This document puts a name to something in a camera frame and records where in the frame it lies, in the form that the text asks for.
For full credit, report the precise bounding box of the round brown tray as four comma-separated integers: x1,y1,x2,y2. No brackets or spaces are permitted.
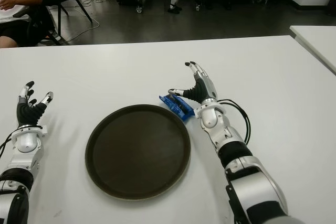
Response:
85,104,192,200

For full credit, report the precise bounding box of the black office chair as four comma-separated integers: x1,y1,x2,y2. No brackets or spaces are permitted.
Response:
13,6,69,47

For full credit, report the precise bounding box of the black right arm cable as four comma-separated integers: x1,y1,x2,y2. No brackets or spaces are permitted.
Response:
217,99,252,144

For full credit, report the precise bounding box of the white floor cable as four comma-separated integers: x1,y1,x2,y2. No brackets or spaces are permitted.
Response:
49,0,117,41

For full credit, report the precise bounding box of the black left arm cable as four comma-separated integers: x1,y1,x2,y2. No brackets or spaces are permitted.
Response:
0,132,14,159

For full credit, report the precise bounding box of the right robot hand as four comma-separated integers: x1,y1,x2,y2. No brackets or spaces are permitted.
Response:
167,60,219,104

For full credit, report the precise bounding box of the white side table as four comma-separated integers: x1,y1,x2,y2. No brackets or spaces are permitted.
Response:
289,25,336,76

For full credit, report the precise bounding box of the blue Oreo packet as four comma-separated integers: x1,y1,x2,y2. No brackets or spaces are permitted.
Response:
159,93,195,122

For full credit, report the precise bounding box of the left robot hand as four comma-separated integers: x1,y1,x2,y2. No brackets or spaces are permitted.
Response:
17,81,55,128

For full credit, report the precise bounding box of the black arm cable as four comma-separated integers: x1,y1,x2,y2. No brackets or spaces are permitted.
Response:
217,99,252,144
0,132,14,159

